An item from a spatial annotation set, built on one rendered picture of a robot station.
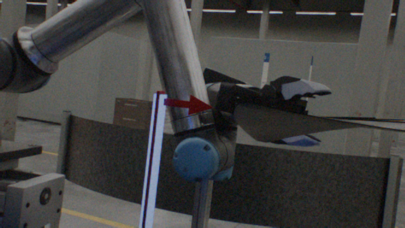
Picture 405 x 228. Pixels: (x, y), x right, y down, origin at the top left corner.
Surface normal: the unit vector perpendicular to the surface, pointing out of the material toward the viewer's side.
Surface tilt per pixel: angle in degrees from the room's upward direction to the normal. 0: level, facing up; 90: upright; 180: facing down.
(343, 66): 90
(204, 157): 90
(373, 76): 90
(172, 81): 95
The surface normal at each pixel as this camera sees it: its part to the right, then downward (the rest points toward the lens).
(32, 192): 0.97, 0.12
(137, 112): -0.37, 0.00
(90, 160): -0.63, -0.04
